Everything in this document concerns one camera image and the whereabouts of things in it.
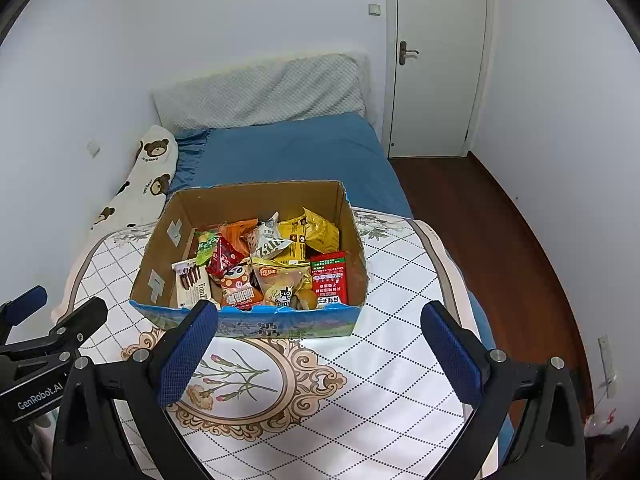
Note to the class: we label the white and grey snack packet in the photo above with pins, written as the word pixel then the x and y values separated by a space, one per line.
pixel 267 240

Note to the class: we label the cardboard box with blue front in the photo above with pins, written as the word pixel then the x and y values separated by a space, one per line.
pixel 300 322

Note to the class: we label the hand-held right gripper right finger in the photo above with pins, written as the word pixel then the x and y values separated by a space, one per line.
pixel 452 355

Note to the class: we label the white wall outlet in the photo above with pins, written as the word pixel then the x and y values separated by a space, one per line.
pixel 93 148

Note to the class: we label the white light switch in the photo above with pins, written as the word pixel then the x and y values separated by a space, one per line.
pixel 374 9

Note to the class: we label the orange panda snack packet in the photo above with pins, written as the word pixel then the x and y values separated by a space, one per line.
pixel 240 290

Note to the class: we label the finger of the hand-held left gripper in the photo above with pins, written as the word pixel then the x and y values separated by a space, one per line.
pixel 75 322
pixel 25 305

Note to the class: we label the small red snack packet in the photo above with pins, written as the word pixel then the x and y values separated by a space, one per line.
pixel 225 257

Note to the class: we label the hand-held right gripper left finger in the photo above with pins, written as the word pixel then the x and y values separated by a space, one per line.
pixel 187 355

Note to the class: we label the yellow packet with orange label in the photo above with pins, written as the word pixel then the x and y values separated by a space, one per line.
pixel 280 280

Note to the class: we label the bed with blue sheet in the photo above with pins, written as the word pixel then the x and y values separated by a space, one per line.
pixel 300 155

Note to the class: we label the clear plastic bag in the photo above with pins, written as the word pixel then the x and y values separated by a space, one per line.
pixel 597 425

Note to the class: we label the long bear print pillow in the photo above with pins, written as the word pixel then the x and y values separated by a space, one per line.
pixel 150 170

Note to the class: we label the white chocolate biscuit packet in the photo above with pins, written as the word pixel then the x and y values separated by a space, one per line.
pixel 187 285

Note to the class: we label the yellow snack bag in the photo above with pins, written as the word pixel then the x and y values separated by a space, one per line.
pixel 322 232

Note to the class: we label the yellow boxy snack packet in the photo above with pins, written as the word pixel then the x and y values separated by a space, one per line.
pixel 295 245

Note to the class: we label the grey quilted pillow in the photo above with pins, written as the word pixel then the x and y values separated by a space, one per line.
pixel 260 90

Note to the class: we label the red and green snack packet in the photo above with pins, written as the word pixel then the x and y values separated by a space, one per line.
pixel 330 275

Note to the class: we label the white door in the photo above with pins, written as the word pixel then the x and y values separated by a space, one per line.
pixel 435 100

